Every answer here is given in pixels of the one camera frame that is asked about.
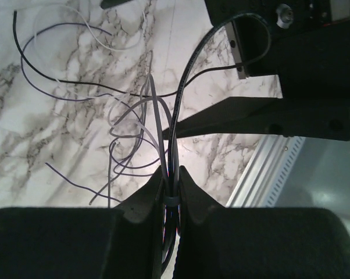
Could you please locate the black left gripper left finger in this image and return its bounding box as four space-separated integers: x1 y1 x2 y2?
0 170 164 278

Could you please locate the aluminium front rail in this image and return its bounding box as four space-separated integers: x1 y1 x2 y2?
226 135 292 208

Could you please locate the white zip tie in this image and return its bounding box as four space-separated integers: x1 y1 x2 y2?
163 195 181 207

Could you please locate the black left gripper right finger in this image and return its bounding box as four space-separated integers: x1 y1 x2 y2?
174 167 350 278

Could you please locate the black wire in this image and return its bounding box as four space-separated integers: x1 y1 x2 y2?
13 10 273 274

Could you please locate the white wire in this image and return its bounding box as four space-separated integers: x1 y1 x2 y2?
0 2 152 166

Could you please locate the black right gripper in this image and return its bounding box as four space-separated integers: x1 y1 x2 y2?
176 1 350 141

